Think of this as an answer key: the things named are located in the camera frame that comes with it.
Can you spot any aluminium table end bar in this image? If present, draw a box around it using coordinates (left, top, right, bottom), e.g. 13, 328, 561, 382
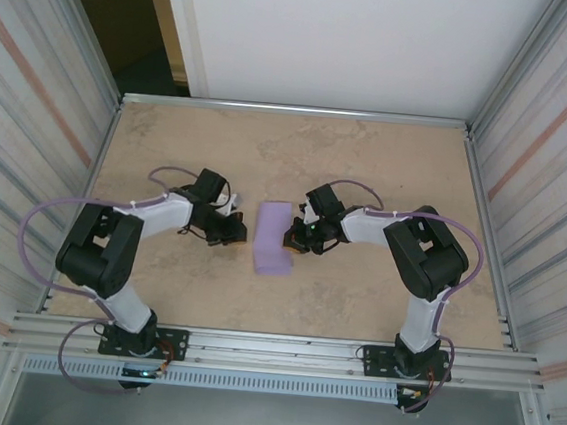
120, 86, 474, 136

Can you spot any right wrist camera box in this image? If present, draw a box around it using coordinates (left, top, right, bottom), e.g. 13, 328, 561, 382
297, 201, 319, 226

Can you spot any aluminium table side rail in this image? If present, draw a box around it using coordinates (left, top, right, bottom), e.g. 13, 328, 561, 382
42, 93, 125, 320
444, 129, 538, 352

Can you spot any slotted pale cable duct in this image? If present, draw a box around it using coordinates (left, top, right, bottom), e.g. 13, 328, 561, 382
20, 350, 401, 408

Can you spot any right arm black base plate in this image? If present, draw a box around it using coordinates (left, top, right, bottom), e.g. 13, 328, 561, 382
360, 341, 454, 385

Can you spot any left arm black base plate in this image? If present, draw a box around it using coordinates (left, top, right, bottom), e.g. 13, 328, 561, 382
97, 322, 191, 364

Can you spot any long aluminium mounting rail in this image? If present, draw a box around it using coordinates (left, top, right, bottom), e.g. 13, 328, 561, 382
1, 303, 550, 402

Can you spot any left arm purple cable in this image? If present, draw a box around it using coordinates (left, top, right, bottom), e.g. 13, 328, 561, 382
5, 152, 203, 402

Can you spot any white door frame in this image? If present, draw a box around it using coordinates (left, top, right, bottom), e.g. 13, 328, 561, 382
126, 0, 220, 100

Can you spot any small circuit board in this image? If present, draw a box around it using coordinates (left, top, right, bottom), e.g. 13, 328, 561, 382
121, 365, 165, 381
398, 386, 431, 403

